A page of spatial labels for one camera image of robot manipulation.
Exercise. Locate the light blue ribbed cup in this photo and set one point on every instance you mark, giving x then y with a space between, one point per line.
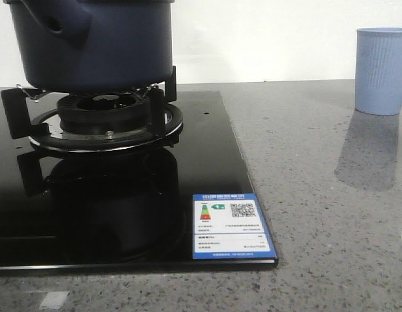
378 74

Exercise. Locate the black pot support grate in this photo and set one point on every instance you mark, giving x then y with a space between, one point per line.
164 125

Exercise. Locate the dark blue cooking pot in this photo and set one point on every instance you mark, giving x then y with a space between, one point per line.
93 46

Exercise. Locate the blue energy label sticker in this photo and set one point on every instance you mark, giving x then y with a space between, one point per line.
230 226

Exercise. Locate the black gas burner head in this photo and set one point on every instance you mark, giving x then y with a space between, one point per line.
98 114

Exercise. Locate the black glass gas stove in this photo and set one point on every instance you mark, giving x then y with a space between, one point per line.
126 211

